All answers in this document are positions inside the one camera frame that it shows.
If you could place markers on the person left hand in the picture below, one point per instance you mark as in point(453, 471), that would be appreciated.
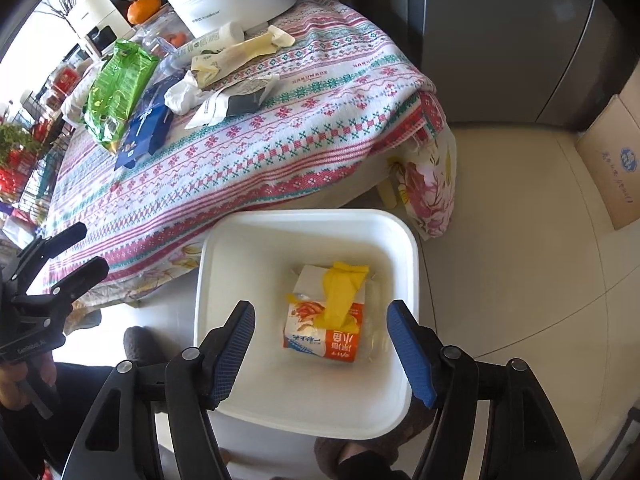
point(12, 396)

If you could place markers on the clear glass jar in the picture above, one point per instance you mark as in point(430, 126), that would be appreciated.
point(162, 34)

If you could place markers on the green snack bag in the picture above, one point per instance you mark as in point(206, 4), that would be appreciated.
point(114, 94)

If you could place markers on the torn white paper carton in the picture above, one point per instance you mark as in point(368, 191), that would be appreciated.
point(243, 97)

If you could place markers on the yellow snack wrapper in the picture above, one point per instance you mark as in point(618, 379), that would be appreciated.
point(329, 298)

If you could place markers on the blue cardboard box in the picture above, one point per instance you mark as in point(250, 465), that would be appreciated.
point(148, 126)

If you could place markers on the orange tangerine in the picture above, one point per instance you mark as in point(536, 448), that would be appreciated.
point(140, 11)

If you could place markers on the white air fryer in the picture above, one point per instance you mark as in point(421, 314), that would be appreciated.
point(87, 15)

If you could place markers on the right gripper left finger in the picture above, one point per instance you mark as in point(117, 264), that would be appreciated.
point(118, 438)

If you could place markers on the orange white milk carton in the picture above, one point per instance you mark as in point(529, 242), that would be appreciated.
point(326, 344)

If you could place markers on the white plastic trash bin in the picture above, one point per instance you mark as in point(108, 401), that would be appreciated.
point(295, 376)

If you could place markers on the lower cardboard box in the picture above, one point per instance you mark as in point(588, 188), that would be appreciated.
point(610, 150)

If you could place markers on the dark grey refrigerator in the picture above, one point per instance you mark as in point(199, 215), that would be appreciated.
point(550, 62)

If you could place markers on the white tissue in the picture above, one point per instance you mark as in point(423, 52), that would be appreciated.
point(185, 95)

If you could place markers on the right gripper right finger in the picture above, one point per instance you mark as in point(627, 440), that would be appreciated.
point(525, 439)

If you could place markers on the white labelled tube bottle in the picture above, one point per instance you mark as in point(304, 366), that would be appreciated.
point(215, 41)

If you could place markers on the patterned striped tablecloth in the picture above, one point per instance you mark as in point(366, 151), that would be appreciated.
point(346, 93)

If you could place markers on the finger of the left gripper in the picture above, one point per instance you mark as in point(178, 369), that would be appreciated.
point(31, 259)
point(70, 284)

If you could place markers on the wire rack with vegetables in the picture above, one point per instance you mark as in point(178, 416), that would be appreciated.
point(48, 117)

